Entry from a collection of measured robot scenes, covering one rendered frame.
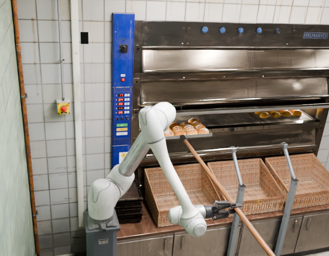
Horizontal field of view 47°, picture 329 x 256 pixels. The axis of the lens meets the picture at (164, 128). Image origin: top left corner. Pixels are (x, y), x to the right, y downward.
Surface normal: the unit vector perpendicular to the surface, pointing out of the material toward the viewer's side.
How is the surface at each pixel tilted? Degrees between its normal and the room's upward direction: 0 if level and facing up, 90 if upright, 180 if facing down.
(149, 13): 90
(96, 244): 90
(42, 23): 90
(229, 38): 90
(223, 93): 70
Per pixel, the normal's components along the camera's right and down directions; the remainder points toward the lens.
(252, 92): 0.29, 0.07
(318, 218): 0.29, 0.40
